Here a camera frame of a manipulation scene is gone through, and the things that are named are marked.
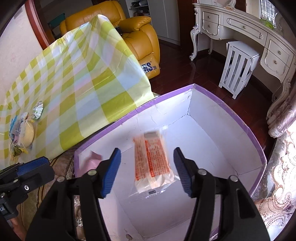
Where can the yellow leather armchair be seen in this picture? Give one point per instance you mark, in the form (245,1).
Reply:
(137,32)

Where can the striped rug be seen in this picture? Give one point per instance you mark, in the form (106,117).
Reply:
(63,165)

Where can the clear round cookie packet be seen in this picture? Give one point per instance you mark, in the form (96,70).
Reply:
(27,133)

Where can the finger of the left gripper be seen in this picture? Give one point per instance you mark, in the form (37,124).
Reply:
(35,174)

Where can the purple-edged white cardboard box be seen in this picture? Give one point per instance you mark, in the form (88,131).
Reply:
(205,129)

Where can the white slatted stool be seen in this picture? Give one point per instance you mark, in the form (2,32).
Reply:
(241,60)

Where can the white ornate dressing table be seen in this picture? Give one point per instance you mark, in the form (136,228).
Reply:
(220,20)

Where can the orange-white wafer snack packet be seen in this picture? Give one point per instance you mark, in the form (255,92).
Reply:
(152,170)

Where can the silver green snack packet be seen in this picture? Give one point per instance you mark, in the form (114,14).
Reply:
(37,110)

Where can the pink floral curtain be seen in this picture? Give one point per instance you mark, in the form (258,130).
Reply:
(275,195)

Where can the green yellow snack packet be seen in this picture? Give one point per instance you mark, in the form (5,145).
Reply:
(17,148)

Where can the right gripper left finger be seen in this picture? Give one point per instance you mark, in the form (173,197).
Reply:
(55,218)

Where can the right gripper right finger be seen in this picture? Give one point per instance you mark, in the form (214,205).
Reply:
(239,217)

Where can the white wardrobe cabinet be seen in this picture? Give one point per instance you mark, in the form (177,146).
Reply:
(164,15)

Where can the blue clear raisin packet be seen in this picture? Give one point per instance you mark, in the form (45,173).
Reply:
(16,125)

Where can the green checkered tablecloth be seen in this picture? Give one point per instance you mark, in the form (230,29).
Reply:
(86,80)

